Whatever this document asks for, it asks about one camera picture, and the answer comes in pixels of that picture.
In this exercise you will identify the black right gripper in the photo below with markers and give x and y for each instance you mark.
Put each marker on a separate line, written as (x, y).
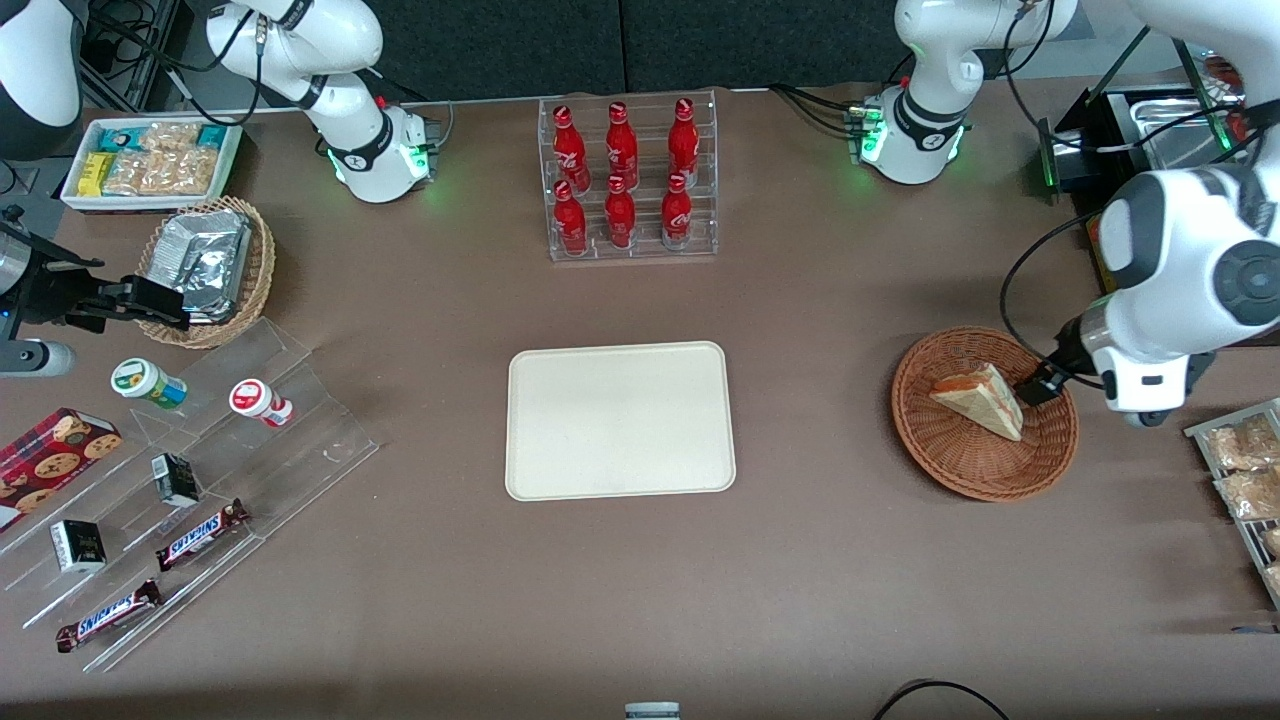
(52, 293)

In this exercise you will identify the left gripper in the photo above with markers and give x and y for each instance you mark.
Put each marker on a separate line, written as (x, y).
(1066, 358)

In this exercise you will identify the triangle sandwich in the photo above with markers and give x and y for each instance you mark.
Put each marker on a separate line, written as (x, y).
(985, 400)

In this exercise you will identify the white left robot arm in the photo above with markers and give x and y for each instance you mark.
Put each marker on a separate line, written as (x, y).
(1190, 250)

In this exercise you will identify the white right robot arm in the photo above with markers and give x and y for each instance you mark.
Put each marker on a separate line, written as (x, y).
(300, 50)

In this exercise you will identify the brown wicker basket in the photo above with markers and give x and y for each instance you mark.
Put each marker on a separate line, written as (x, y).
(960, 465)

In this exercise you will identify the light wicker basket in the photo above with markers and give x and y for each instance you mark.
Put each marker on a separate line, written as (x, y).
(258, 270)

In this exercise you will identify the tray of wrapped pastries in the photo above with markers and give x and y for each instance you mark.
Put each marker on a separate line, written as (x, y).
(1240, 530)

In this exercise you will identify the stainless steel tray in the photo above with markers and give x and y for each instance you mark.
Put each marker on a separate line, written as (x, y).
(1180, 125)

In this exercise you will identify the cream plastic tray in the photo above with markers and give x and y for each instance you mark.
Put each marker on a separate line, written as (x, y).
(620, 420)

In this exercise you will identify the green lid white cup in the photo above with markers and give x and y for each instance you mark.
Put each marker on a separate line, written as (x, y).
(148, 383)

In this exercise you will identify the silver foil packet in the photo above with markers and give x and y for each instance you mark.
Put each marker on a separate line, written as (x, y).
(200, 250)
(215, 305)

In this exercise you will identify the white rectangular snack bin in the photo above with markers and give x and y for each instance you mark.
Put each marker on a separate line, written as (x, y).
(72, 195)

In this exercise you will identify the yellow snack packet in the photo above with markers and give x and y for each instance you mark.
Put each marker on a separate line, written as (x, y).
(96, 173)

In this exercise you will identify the clear cracker bag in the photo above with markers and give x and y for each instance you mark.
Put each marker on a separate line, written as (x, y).
(170, 136)
(160, 173)

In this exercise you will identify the red lid white cup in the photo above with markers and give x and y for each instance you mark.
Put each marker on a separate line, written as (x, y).
(260, 402)

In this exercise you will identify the red plaid cookie box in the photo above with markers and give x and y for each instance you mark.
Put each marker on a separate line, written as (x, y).
(50, 460)

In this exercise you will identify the teal snack packet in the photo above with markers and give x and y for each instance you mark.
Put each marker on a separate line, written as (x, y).
(212, 136)
(122, 138)

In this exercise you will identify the small black carton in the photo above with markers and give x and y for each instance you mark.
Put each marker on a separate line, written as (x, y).
(78, 546)
(176, 480)

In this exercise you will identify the clear pastry bag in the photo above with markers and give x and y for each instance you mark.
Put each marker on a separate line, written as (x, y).
(1250, 493)
(1245, 445)

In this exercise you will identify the clear acrylic stepped stand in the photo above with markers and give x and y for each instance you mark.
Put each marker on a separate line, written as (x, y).
(300, 450)

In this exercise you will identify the brown snickers bar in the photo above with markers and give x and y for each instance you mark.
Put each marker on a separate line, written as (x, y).
(108, 615)
(200, 535)

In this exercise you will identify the red cola bottle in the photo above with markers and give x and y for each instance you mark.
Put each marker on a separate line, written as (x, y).
(621, 148)
(620, 218)
(683, 142)
(677, 215)
(570, 222)
(569, 150)

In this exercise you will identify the clear acrylic bottle rack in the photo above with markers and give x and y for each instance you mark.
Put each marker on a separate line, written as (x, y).
(648, 250)

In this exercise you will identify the dark fabric partition panel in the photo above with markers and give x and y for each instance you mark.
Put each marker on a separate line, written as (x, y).
(500, 45)
(760, 40)

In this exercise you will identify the grey white object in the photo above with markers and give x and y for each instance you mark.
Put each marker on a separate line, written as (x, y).
(652, 712)

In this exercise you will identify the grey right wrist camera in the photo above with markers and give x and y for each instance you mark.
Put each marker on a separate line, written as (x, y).
(35, 357)

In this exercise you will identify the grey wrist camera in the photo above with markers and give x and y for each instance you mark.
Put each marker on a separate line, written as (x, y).
(35, 357)
(1146, 418)

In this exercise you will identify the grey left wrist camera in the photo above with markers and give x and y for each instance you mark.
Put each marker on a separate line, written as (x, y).
(1146, 418)

